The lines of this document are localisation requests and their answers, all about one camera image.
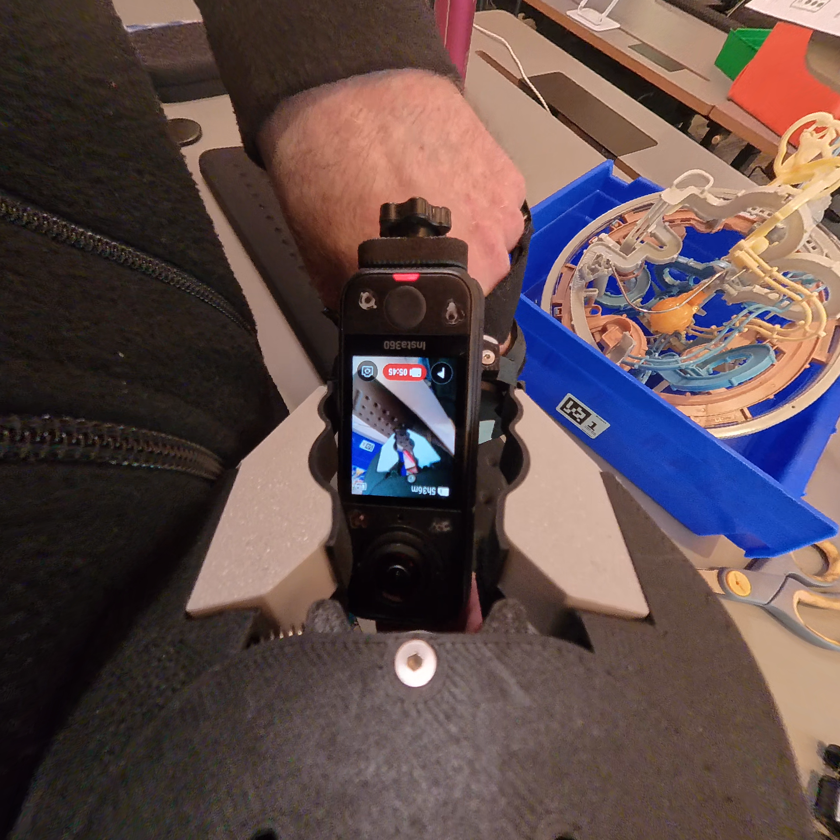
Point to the yellow plastic track piece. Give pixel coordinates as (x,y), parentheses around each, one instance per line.
(751,254)

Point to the green bin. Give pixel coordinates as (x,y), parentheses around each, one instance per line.
(738,56)

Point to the person's left hand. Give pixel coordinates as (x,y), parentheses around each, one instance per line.
(394,144)

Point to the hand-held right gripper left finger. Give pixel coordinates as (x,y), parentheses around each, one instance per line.
(262,525)

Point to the black round disc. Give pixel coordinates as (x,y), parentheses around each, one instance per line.
(185,131)

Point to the person's left forearm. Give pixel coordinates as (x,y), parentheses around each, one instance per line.
(315,46)

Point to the white paper sheet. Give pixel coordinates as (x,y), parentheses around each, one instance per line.
(800,10)

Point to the plastic marble maze toy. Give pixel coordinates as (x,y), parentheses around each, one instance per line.
(594,325)

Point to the black flat mat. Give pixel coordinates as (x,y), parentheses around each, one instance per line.
(590,111)

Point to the black perforated wrist pad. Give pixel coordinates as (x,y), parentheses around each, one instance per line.
(249,210)

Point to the blue tagged storage bin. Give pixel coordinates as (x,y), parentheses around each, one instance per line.
(656,459)

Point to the small white stand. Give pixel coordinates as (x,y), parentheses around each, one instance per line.
(594,19)

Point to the orange folder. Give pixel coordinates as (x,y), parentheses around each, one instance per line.
(787,85)

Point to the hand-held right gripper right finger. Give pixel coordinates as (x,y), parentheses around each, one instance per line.
(564,525)

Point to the grey desk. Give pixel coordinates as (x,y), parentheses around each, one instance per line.
(682,26)

